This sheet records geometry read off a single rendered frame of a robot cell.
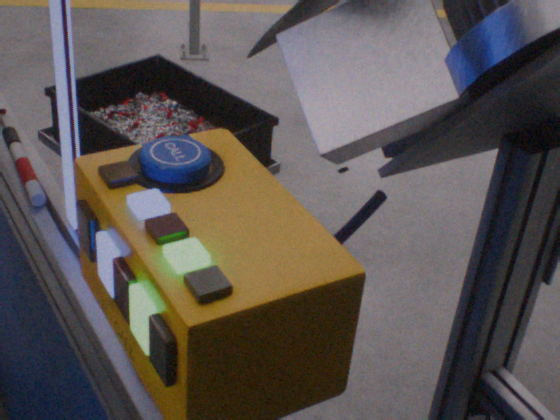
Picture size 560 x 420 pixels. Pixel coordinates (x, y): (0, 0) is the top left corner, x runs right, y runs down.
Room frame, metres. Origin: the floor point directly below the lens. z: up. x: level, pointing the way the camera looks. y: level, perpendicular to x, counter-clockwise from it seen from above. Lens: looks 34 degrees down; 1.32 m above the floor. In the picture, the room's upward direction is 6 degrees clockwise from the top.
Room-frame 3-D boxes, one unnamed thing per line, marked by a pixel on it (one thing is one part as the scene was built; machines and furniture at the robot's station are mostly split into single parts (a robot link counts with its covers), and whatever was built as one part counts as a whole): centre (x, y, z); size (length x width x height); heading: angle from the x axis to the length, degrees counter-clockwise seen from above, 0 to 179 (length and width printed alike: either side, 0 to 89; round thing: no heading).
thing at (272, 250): (0.37, 0.04, 1.02); 0.16 x 0.10 x 0.11; 34
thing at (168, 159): (0.40, 0.07, 1.08); 0.04 x 0.04 x 0.02
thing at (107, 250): (0.35, 0.09, 1.04); 0.02 x 0.01 x 0.03; 34
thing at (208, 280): (0.30, 0.03, 1.08); 0.02 x 0.02 x 0.01; 34
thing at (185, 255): (0.32, 0.05, 1.08); 0.02 x 0.02 x 0.01; 34
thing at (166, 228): (0.34, 0.06, 1.08); 0.02 x 0.02 x 0.01; 34
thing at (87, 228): (0.37, 0.11, 1.04); 0.02 x 0.01 x 0.03; 34
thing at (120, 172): (0.38, 0.10, 1.08); 0.02 x 0.02 x 0.01; 34
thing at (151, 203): (0.36, 0.07, 1.08); 0.02 x 0.02 x 0.01; 34
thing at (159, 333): (0.29, 0.05, 1.04); 0.02 x 0.01 x 0.03; 34
